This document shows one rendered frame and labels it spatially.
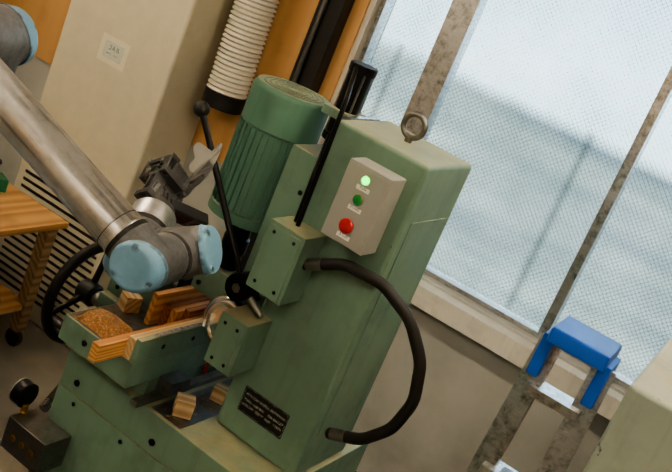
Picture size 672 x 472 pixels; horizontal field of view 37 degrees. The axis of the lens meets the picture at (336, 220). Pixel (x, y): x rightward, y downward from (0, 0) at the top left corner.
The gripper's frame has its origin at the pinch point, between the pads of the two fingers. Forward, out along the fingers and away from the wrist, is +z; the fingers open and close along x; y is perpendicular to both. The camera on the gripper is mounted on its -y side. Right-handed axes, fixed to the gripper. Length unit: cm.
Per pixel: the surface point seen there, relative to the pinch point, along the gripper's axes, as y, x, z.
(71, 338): -15.3, 32.9, -30.7
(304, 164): -10.4, -21.3, 0.4
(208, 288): -27.8, 12.9, -9.8
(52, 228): -47, 132, 68
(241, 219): -15.5, -3.3, -5.0
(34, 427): -28, 50, -42
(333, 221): -14.3, -30.9, -16.1
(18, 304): -64, 156, 53
